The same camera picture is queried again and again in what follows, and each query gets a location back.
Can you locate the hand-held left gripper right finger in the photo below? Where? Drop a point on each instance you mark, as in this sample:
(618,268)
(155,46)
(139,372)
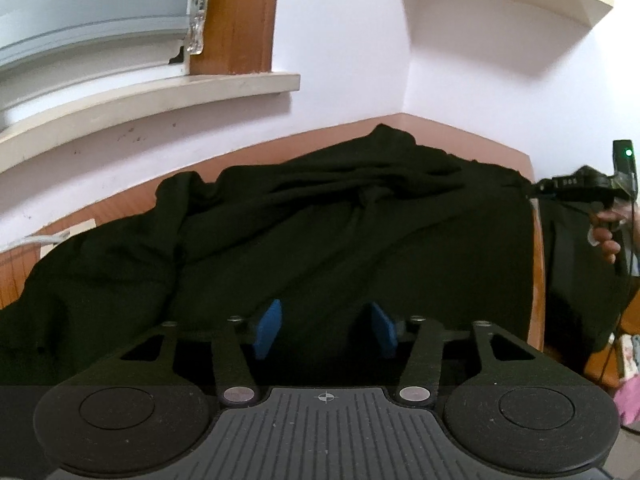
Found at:
(384,330)

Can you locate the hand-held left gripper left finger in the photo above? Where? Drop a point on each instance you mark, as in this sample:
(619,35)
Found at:
(267,332)

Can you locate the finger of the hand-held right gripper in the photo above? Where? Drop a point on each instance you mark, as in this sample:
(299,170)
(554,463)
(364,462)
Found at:
(552,186)

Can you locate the black garment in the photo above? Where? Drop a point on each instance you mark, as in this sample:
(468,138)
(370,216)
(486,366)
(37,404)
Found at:
(350,240)

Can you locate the person's right hand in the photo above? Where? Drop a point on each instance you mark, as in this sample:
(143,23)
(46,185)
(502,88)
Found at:
(607,240)

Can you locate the black laptop bag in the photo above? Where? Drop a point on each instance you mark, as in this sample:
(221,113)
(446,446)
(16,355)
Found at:
(575,280)

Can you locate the floral cloth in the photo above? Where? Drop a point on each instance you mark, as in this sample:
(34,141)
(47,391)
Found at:
(631,355)

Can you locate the pink cloth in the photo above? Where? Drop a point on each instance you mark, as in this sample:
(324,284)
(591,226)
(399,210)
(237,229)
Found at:
(629,402)

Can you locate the beige window sill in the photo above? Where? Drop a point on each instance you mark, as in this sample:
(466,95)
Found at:
(150,100)

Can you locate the white window blind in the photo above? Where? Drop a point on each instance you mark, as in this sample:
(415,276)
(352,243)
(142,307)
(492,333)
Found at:
(75,15)

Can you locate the wooden window frame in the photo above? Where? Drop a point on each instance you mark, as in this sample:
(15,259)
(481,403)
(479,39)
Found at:
(240,15)

